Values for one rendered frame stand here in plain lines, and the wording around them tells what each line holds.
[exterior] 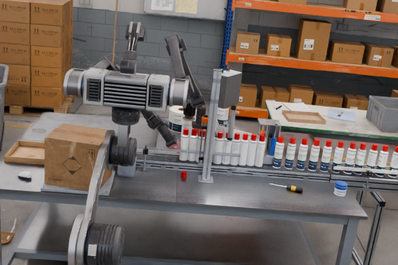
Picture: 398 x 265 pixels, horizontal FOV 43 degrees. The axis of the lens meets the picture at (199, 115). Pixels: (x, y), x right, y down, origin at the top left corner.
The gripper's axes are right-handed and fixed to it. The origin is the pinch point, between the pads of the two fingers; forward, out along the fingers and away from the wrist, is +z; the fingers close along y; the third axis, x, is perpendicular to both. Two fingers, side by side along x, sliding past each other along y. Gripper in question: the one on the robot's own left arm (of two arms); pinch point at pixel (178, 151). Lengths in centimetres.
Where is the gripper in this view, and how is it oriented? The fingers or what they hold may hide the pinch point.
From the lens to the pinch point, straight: 312.2
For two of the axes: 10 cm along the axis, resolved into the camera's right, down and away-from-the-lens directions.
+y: -0.4, -3.2, 9.5
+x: -8.5, 5.1, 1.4
